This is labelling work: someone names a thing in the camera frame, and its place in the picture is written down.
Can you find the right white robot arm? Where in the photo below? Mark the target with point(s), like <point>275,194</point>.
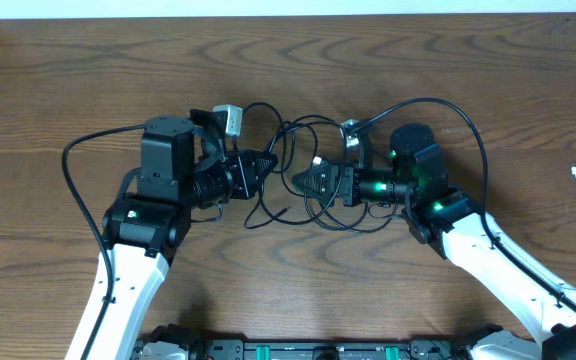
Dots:
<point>457,227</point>

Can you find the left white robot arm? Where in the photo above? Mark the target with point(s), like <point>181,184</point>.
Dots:
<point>185,164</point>

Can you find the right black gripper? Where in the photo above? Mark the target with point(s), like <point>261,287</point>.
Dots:
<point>333,173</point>

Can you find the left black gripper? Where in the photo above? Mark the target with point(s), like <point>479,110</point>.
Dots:
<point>245,163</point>

